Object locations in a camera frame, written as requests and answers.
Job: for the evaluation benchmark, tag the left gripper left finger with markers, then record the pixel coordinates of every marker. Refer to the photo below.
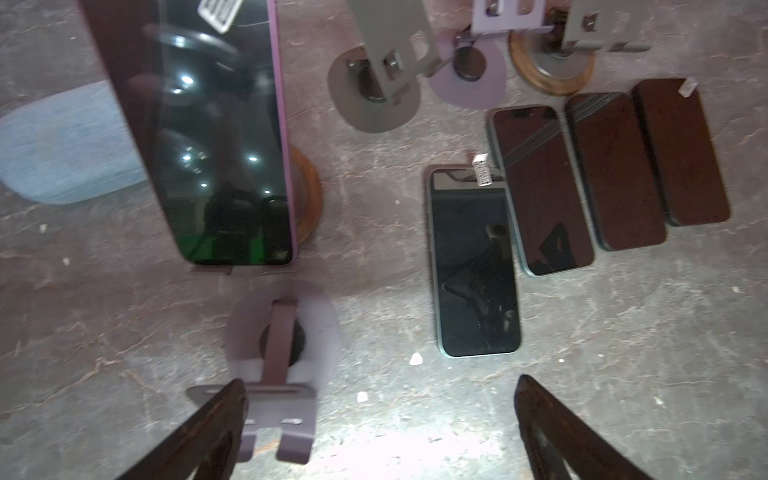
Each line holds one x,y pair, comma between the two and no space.
205,446

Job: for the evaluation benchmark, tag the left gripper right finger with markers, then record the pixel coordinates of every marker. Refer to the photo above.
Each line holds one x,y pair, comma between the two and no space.
560,445

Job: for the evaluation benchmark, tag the purple grey stand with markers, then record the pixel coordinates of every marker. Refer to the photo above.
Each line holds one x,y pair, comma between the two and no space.
284,342

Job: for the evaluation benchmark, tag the phone with white sticker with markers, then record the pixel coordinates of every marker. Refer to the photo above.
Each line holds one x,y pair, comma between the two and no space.
680,147

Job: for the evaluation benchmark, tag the grey round stand front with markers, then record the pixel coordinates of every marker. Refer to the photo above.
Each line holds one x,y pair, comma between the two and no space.
472,73

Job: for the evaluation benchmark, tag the dark round stand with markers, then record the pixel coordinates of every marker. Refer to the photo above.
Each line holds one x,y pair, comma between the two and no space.
375,86

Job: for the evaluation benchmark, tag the wooden base stand left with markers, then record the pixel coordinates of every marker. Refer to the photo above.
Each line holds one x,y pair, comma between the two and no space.
308,194

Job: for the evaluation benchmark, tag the light blue flat stand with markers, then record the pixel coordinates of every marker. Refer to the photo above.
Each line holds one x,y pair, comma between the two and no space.
69,147

